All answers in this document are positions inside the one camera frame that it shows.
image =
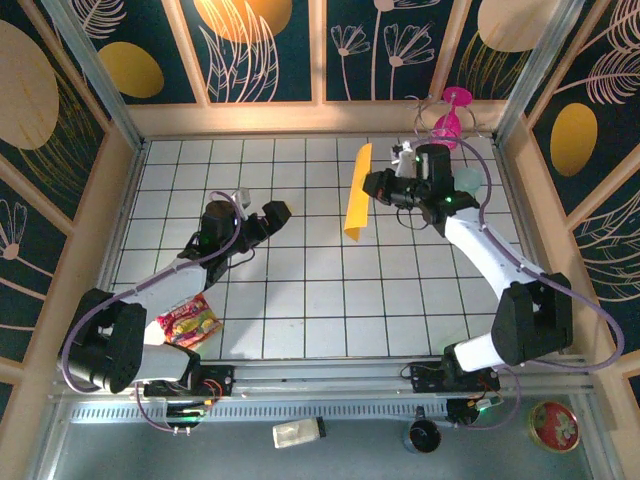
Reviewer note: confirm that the yellow paper sheet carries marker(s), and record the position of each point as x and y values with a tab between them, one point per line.
357	200

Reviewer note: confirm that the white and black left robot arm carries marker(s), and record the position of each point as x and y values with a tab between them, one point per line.
165	280

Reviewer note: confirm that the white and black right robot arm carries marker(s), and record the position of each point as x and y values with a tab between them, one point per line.
475	245

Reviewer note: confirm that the teal plastic cup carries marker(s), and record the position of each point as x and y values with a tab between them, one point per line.
470	179

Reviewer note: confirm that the pink wine glass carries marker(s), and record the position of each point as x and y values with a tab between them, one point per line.
445	127

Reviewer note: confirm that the colourful snack bag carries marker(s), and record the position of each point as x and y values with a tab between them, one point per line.
192	325

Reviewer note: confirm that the clear jar with black lid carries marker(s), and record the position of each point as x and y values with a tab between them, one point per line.
297	433

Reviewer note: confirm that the black round cap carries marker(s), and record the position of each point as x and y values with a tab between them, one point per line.
422	435

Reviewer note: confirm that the red round tin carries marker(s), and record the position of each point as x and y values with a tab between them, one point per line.
554	426

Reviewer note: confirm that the aluminium frame post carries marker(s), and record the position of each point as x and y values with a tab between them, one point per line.
539	75
97	75

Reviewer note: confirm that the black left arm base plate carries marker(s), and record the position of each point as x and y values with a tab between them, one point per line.
220	380

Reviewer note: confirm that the aluminium mounting rail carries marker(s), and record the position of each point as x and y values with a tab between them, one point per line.
320	377

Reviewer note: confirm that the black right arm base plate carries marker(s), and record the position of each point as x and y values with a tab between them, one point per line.
425	377

